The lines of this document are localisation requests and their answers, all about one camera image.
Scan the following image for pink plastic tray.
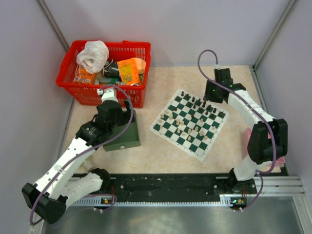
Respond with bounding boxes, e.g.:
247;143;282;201
243;128;285;168

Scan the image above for black wrapped bundle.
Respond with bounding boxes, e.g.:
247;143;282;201
102;60;120;78

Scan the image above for white crumpled plastic bag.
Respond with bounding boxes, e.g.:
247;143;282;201
76;40;109;74

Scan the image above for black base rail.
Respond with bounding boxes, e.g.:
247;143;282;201
82;172;259;203

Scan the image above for red plastic shopping basket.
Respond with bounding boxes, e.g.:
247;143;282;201
56;39;152;109

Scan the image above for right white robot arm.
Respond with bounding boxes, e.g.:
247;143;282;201
204;68;288;193

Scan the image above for orange yellow snack package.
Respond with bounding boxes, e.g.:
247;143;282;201
117;58;141;86

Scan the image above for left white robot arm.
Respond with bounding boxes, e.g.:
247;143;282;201
21;85;135;226

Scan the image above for green white chess mat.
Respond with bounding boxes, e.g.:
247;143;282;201
149;89;229;161

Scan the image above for dark green plastic tray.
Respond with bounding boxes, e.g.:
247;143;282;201
103;115;141;152

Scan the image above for peach sponge block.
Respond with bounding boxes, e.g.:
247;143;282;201
134;58;146;75

